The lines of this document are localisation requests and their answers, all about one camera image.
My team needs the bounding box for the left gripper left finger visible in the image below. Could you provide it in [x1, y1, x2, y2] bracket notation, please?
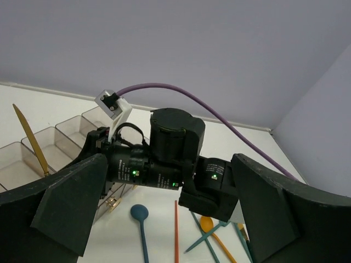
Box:
[1, 154, 107, 262]

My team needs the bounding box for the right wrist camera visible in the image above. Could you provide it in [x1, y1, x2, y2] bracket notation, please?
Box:
[94, 90, 132, 128]

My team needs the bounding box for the blue spoon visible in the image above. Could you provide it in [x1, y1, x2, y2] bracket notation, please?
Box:
[130, 204, 149, 263]

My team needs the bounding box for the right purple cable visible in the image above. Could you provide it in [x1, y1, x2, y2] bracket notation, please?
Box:
[116, 83, 299, 181]

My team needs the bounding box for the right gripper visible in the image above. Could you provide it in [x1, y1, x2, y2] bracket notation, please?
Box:
[86, 123, 150, 197]

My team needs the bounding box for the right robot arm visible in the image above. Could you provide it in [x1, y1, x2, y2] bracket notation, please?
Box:
[81, 108, 239, 222]

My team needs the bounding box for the yellow knife green handle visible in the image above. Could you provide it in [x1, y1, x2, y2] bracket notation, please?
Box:
[12, 104, 50, 176]

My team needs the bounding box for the orange spoon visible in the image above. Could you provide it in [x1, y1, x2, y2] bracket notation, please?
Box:
[200, 216, 237, 263]

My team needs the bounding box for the teal fork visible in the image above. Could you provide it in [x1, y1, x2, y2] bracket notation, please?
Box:
[233, 223, 254, 262]

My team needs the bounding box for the orange chopstick left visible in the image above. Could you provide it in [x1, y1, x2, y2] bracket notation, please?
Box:
[174, 200, 179, 263]

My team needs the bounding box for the teal chopstick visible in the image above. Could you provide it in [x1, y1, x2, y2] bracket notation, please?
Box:
[191, 212, 220, 263]

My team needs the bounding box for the clear bin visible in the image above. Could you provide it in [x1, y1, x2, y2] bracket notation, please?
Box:
[34, 127, 81, 172]
[1, 142, 44, 192]
[55, 116, 97, 159]

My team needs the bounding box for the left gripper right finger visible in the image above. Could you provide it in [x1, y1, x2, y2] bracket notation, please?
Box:
[231, 154, 350, 262]

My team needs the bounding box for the teal fork lying crosswise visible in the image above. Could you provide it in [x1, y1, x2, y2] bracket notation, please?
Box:
[184, 220, 228, 254]

